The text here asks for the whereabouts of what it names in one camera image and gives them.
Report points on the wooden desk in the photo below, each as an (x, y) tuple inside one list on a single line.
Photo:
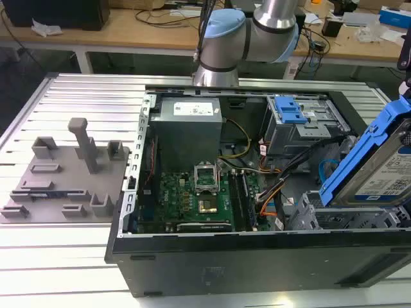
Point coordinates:
[(128, 35)]

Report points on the hard disk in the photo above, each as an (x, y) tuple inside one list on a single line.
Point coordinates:
[(379, 167)]

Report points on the green motherboard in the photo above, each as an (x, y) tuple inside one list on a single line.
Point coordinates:
[(180, 199)]

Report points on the silver disk bay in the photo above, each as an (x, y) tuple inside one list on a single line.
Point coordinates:
[(305, 211)]

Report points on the blue white carton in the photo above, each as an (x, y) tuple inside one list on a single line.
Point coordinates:
[(396, 15)]

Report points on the clear plastic bag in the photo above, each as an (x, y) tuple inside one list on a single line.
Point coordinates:
[(370, 32)]

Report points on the grey parts rack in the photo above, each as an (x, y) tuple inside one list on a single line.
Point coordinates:
[(64, 179)]

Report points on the silver perforated drive cage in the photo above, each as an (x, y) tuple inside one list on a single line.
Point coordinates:
[(289, 134)]

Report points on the black graphics card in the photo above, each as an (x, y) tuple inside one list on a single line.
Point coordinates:
[(205, 227)]

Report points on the white crumpled plastic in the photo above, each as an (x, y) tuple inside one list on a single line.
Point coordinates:
[(46, 29)]

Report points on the black PC case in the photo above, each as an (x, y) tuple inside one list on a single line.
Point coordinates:
[(224, 266)]

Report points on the blue drive cage latch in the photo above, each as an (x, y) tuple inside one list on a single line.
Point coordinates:
[(290, 110)]

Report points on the metal locking lever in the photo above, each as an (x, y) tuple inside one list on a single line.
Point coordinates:
[(219, 173)]

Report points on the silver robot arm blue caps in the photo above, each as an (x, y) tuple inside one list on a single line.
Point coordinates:
[(224, 38)]

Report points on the large black box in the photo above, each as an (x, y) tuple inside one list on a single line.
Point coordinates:
[(54, 13)]

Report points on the grey flat box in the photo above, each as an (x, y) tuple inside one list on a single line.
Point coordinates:
[(358, 20)]

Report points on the grey power supply unit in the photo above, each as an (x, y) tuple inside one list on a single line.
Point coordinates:
[(186, 134)]

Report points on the black RAM slot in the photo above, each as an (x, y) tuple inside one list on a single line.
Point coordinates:
[(235, 202), (246, 202), (241, 202)]

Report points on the small black box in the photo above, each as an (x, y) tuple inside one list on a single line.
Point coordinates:
[(332, 26)]

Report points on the CPU socket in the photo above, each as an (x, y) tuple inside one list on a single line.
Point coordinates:
[(208, 207)]

